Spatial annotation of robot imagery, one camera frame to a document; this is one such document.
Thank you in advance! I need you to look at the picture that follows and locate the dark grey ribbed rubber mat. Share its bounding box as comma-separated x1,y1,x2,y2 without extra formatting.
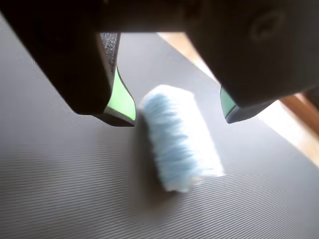
0,12,319,239

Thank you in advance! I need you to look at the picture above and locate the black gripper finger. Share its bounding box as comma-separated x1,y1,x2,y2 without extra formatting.
0,0,137,128
184,0,319,124

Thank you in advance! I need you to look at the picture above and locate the block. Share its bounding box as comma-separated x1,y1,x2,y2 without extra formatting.
141,84,225,194

